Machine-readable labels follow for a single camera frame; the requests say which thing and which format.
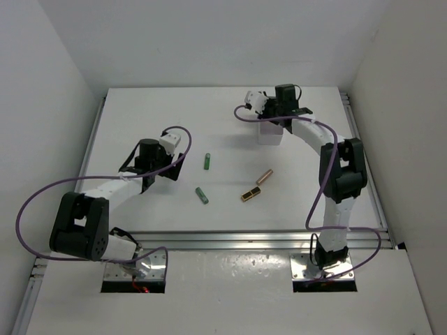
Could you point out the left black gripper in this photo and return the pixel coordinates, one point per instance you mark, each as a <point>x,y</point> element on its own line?
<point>171,172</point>

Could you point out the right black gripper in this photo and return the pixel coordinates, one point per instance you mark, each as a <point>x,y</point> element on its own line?
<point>268,103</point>

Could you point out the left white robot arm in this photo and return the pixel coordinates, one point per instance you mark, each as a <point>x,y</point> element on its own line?
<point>81,228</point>

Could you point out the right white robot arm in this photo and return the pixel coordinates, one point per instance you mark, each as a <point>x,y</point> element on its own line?
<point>342,170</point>

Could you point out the white compartment organizer box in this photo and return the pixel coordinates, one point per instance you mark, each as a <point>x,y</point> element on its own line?
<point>269,134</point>

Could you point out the green lip balm tube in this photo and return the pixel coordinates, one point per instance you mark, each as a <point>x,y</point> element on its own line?
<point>207,161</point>
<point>202,196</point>

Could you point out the rose gold lipstick tube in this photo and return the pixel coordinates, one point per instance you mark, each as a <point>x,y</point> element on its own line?
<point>265,176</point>

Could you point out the black gold lipstick case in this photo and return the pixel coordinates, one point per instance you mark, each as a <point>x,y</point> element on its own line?
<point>250,194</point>

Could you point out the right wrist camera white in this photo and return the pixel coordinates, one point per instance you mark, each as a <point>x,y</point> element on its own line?
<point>256,101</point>

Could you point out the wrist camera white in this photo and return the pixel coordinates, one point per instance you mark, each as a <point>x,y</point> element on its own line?
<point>169,142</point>
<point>256,101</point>

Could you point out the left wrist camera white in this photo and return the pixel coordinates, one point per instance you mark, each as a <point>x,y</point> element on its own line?
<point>169,142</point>

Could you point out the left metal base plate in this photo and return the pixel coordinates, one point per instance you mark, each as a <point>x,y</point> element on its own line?
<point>152,268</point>

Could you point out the aluminium table frame rail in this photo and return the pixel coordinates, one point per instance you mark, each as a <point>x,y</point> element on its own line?
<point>219,240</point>

